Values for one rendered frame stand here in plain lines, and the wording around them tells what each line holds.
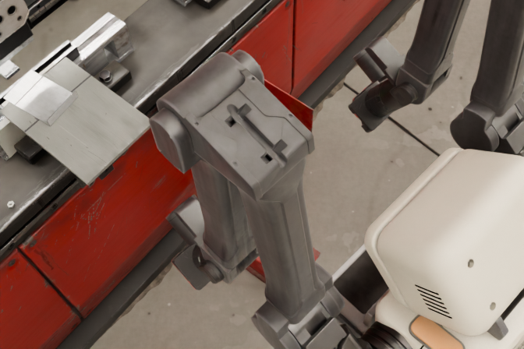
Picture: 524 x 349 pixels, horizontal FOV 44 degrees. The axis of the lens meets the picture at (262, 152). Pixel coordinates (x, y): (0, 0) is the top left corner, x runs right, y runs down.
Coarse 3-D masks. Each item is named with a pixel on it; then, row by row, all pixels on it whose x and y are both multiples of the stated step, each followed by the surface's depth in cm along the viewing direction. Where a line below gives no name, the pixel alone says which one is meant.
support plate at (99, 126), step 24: (48, 72) 138; (72, 72) 137; (96, 96) 134; (24, 120) 132; (72, 120) 131; (96, 120) 131; (120, 120) 131; (144, 120) 131; (48, 144) 129; (72, 144) 129; (96, 144) 128; (120, 144) 128; (72, 168) 126; (96, 168) 126
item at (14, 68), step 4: (8, 60) 139; (4, 64) 138; (8, 64) 138; (12, 64) 138; (0, 68) 138; (4, 68) 138; (8, 68) 138; (12, 68) 138; (16, 68) 138; (0, 72) 137; (4, 72) 137; (8, 72) 137; (12, 72) 137; (4, 76) 137; (8, 76) 137
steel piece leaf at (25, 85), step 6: (30, 72) 137; (36, 72) 137; (24, 78) 137; (30, 78) 137; (36, 78) 137; (18, 84) 136; (24, 84) 136; (30, 84) 136; (12, 90) 135; (18, 90) 135; (24, 90) 135; (6, 96) 135; (12, 96) 134; (18, 96) 134; (12, 102) 134
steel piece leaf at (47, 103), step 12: (36, 84) 136; (48, 84) 136; (24, 96) 134; (36, 96) 134; (48, 96) 134; (60, 96) 134; (72, 96) 132; (24, 108) 133; (36, 108) 133; (48, 108) 133; (60, 108) 131; (48, 120) 129
